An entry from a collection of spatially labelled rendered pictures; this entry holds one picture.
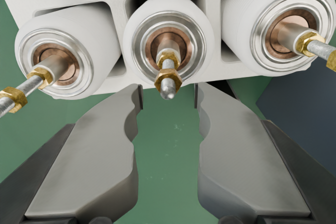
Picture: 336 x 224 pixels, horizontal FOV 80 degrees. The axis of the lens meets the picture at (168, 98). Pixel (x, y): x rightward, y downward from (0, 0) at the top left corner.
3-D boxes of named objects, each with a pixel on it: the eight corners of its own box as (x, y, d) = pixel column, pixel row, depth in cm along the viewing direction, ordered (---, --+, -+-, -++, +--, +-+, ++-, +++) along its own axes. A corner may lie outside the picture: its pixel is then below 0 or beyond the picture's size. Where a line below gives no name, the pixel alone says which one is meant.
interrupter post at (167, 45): (155, 58, 21) (153, 70, 18) (158, 35, 20) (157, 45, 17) (177, 62, 21) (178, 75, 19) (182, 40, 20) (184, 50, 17)
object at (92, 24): (107, -13, 34) (52, -6, 18) (141, 36, 38) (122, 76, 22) (66, 21, 36) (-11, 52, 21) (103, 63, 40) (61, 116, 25)
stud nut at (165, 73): (181, 67, 14) (182, 72, 13) (182, 89, 15) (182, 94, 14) (153, 68, 14) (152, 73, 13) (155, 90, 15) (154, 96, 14)
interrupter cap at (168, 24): (128, 76, 22) (127, 79, 22) (135, 2, 19) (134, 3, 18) (195, 87, 23) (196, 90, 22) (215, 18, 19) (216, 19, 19)
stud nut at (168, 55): (179, 51, 17) (179, 54, 17) (179, 69, 18) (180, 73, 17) (156, 52, 17) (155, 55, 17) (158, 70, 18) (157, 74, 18)
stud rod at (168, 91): (173, 49, 19) (175, 86, 12) (173, 59, 19) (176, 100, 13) (162, 50, 19) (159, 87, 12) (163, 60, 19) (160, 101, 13)
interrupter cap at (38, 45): (55, 10, 19) (51, 11, 18) (109, 73, 22) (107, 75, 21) (6, 53, 21) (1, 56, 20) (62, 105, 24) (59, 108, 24)
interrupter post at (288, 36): (296, 16, 19) (319, 22, 16) (303, 37, 20) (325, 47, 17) (271, 30, 20) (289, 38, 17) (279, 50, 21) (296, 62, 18)
